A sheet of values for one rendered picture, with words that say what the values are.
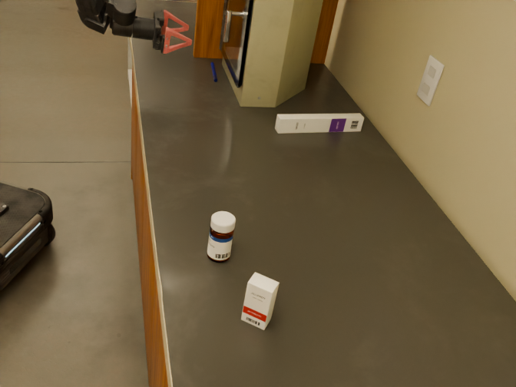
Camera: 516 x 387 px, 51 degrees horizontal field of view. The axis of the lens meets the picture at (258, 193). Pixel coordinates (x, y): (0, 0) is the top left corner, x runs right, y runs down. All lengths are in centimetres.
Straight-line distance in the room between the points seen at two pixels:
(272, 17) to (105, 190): 158
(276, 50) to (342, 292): 79
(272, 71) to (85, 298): 121
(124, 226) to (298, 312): 171
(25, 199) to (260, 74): 122
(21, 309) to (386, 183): 148
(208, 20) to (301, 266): 107
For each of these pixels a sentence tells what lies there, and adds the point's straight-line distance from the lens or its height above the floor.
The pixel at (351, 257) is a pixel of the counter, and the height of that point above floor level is 94.
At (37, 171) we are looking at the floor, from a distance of 302.
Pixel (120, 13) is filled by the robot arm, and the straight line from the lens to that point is 145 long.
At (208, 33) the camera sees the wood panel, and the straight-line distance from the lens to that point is 193.
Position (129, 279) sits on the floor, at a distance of 236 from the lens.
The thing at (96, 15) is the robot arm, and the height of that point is 118.
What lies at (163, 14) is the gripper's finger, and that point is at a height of 118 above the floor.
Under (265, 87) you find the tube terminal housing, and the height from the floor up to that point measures 101.
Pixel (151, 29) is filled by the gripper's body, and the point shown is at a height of 116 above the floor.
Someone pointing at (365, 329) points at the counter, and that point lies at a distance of 101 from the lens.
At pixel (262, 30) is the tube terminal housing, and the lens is 156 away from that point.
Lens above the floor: 166
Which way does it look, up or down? 35 degrees down
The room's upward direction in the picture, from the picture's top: 10 degrees clockwise
